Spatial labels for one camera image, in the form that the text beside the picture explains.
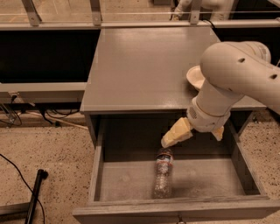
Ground clear plastic water bottle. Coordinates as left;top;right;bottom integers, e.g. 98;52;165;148
153;148;173;199

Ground grey metal railing frame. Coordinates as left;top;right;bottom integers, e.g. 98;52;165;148
0;0;280;30

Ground grey open top drawer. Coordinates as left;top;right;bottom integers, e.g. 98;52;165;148
73;114;280;224

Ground grey low shelf beam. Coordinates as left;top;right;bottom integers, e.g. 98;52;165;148
0;82;86;103

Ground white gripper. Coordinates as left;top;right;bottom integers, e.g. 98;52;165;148
161;100;230;148

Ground black metal stand leg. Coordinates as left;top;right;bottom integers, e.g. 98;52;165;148
0;169;49;224

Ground grey wooden cabinet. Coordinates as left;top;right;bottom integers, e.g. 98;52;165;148
80;26;267;147

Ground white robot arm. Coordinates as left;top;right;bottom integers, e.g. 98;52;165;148
161;41;280;148

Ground tangled cables under shelf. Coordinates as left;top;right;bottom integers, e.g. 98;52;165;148
0;94;81;129

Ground black floor cable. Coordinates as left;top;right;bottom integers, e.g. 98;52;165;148
0;153;46;224

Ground white paper bowl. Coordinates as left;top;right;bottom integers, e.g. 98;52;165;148
186;66;205;91

